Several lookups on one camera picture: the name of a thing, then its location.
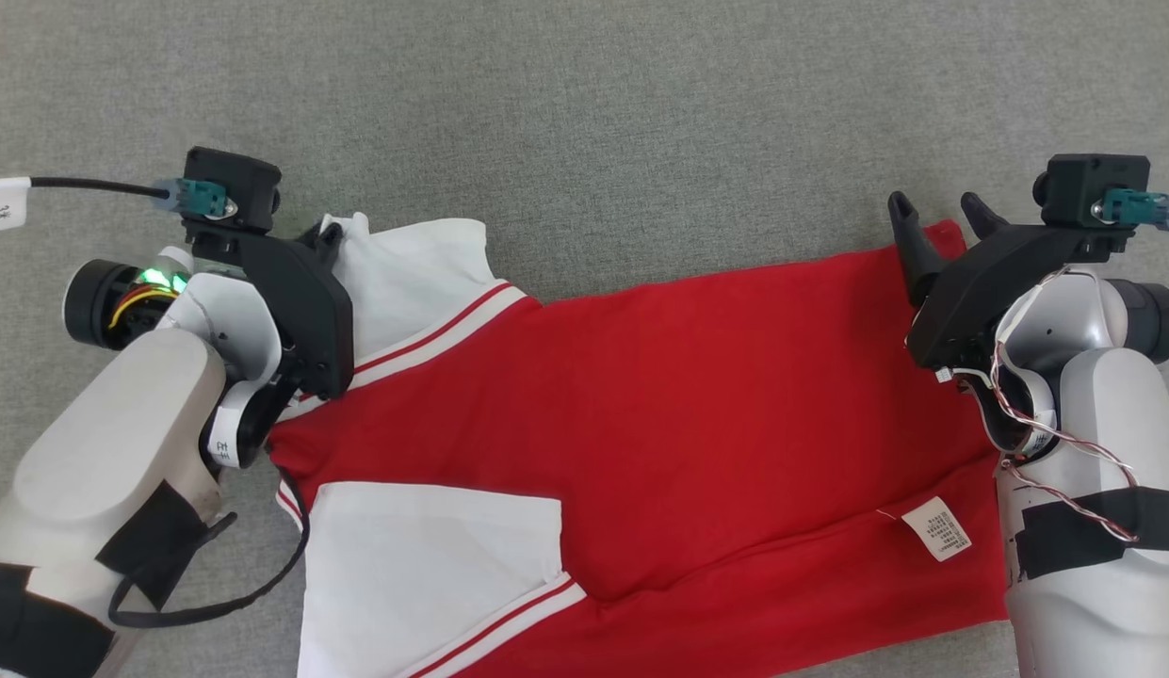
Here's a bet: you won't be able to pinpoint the teal right camera connector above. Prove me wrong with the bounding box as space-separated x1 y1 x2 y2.
1093 188 1169 233

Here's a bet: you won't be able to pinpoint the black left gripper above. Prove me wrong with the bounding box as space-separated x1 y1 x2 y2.
184 221 356 401

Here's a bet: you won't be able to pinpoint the white cable label tag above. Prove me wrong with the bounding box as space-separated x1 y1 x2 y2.
0 176 31 234

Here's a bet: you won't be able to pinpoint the teal camera connector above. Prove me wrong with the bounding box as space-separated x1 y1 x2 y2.
154 177 229 219
1093 188 1169 233

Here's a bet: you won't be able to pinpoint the teal left camera connector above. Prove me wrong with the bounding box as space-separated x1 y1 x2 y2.
154 177 229 219

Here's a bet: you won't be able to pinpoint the grey fabric sofa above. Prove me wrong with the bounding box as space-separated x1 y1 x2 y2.
0 0 1169 678

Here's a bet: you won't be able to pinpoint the red white twisted wire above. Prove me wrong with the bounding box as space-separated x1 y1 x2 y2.
937 266 1143 545

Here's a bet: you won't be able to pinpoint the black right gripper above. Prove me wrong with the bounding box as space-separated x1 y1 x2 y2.
887 191 1136 373

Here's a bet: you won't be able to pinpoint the red shirt white sleeves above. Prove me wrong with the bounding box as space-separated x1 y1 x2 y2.
267 212 1011 678

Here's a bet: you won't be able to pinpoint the black camera cable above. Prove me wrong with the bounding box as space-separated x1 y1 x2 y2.
28 176 170 201

